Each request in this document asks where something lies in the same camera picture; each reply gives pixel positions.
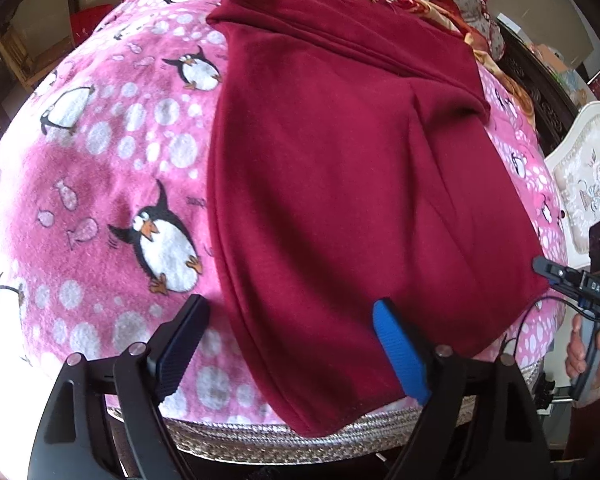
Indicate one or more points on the wooden chair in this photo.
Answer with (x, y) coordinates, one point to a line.
(25, 65)

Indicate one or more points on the brown cardboard box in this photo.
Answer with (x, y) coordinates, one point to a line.
(550, 57)

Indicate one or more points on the white floral upholstered headboard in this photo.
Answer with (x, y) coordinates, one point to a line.
(585, 175)

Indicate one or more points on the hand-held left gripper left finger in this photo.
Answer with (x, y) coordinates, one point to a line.
(180, 345)

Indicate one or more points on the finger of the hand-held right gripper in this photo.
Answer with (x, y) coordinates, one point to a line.
(555, 272)

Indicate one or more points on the red bag on floor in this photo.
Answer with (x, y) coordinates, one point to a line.
(90, 22)

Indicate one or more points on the person's right hand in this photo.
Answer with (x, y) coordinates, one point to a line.
(575, 355)

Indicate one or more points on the pink penguin print blanket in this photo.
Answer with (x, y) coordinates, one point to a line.
(105, 170)

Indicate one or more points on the person's dark red clothing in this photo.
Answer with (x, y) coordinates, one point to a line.
(585, 430)

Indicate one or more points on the dark carved wooden bed frame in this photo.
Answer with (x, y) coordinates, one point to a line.
(545, 90)

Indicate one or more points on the dark red sweater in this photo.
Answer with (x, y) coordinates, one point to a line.
(330, 185)

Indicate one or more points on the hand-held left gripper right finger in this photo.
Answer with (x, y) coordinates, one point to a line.
(400, 350)

